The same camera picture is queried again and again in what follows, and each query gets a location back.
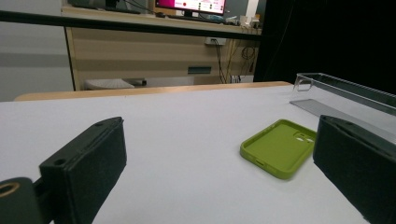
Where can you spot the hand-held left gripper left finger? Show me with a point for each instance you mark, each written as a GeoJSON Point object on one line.
{"type": "Point", "coordinates": [81, 168]}

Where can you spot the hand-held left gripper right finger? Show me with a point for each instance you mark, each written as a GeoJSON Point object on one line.
{"type": "Point", "coordinates": [358, 168]}

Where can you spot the clear plastic tray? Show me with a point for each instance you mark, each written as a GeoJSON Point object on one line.
{"type": "Point", "coordinates": [367, 93]}

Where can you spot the white round floor device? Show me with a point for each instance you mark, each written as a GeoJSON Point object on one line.
{"type": "Point", "coordinates": [107, 84]}

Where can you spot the wooden table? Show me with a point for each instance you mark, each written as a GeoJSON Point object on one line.
{"type": "Point", "coordinates": [155, 90]}

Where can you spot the light wooden desk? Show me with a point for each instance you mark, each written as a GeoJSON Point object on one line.
{"type": "Point", "coordinates": [140, 53]}

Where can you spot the black curtain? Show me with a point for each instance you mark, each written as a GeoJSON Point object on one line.
{"type": "Point", "coordinates": [327, 37]}

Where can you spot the white cabinet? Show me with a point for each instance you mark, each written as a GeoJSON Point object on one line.
{"type": "Point", "coordinates": [31, 40]}

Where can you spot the black metal crossbar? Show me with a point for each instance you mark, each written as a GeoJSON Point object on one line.
{"type": "Point", "coordinates": [93, 24]}

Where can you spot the dark desk label plate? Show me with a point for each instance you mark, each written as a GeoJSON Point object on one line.
{"type": "Point", "coordinates": [199, 70]}

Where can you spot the black desktop device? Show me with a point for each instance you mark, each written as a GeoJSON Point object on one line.
{"type": "Point", "coordinates": [93, 4]}

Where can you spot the white power strip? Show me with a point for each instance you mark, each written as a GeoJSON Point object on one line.
{"type": "Point", "coordinates": [215, 41]}

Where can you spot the black keyboard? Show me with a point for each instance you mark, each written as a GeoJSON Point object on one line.
{"type": "Point", "coordinates": [199, 18]}

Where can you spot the computer monitor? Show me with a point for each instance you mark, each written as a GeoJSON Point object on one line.
{"type": "Point", "coordinates": [193, 4]}

